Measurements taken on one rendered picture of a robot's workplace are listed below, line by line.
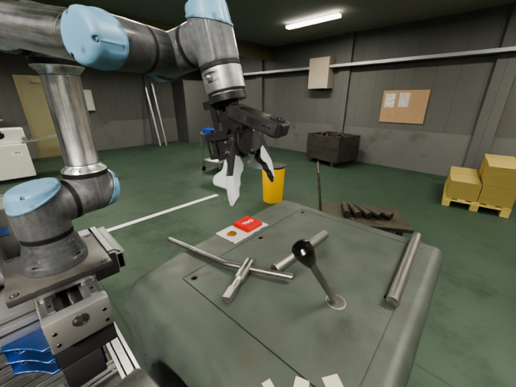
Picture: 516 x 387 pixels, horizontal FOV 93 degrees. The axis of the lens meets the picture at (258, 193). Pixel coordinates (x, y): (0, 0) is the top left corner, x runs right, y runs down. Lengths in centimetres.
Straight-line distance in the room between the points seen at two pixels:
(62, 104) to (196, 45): 45
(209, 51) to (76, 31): 18
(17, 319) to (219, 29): 84
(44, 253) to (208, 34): 67
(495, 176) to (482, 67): 253
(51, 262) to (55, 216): 12
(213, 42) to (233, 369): 50
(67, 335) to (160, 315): 36
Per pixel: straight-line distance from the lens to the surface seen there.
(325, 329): 46
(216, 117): 50
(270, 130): 43
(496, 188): 489
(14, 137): 700
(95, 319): 82
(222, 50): 48
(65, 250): 85
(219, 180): 47
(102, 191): 87
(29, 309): 95
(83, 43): 45
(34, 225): 82
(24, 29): 60
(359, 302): 51
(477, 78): 662
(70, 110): 84
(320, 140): 652
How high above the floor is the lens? 160
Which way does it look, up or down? 21 degrees down
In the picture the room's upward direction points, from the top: straight up
